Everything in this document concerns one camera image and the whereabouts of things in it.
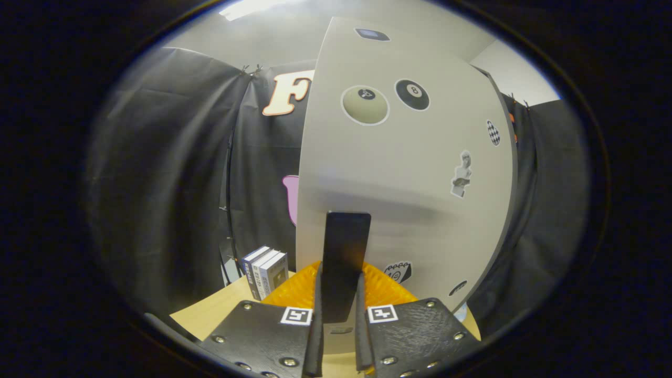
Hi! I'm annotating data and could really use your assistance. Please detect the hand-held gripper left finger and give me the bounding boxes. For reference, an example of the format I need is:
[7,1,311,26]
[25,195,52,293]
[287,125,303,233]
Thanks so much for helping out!
[197,261,324,378]

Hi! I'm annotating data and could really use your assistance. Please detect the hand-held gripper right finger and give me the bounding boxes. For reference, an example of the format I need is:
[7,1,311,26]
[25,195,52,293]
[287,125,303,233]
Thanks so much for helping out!
[355,261,481,378]

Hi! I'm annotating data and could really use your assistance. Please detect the black door handle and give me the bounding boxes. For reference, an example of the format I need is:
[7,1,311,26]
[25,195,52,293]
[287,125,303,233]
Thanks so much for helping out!
[321,211,372,324]

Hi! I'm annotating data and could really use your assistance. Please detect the white cabinet door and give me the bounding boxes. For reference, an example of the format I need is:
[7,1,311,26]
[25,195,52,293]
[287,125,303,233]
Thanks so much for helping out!
[295,17,518,355]

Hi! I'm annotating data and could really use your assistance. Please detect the black backdrop cloth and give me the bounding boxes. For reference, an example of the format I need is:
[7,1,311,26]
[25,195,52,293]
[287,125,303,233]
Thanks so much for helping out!
[87,46,589,337]

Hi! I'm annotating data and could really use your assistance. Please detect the ceiling light panel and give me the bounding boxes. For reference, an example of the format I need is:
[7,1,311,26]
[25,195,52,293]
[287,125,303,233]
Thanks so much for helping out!
[219,0,306,22]

